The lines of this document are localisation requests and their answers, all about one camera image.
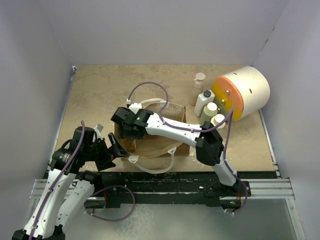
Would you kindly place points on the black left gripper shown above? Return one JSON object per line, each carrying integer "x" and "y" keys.
{"x": 117, "y": 150}

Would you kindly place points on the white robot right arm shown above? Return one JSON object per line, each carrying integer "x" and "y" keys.
{"x": 204, "y": 138}

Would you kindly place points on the white cylinder orange yellow end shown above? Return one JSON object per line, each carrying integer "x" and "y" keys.
{"x": 245, "y": 89}

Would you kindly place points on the white rectangular bottle grey cap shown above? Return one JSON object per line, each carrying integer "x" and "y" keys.
{"x": 202, "y": 100}

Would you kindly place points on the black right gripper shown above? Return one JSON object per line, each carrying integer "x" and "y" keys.
{"x": 124, "y": 133}

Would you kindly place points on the aluminium extrusion frame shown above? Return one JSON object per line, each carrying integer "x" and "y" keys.
{"x": 271, "y": 189}

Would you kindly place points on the brown burlap canvas bag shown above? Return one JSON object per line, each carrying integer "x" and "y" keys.
{"x": 157, "y": 147}

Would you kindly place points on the small clear amber bottle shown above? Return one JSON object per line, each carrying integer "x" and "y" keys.
{"x": 131, "y": 145}

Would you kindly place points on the cream lidded jar bottle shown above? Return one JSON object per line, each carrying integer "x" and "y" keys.
{"x": 219, "y": 118}

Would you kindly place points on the pale green lotion bottle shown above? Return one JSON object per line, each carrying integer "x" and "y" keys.
{"x": 209, "y": 111}

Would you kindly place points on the beige pump dispenser bottle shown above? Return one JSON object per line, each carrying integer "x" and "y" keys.
{"x": 197, "y": 88}

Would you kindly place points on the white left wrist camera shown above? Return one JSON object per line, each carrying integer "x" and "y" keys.
{"x": 98, "y": 130}

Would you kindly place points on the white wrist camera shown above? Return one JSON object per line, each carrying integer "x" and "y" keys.
{"x": 98, "y": 130}
{"x": 133, "y": 106}

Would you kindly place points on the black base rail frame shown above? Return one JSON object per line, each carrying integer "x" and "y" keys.
{"x": 173, "y": 188}

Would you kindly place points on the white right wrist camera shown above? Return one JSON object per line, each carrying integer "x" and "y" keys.
{"x": 133, "y": 106}

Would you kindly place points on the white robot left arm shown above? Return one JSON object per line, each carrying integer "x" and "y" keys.
{"x": 54, "y": 211}

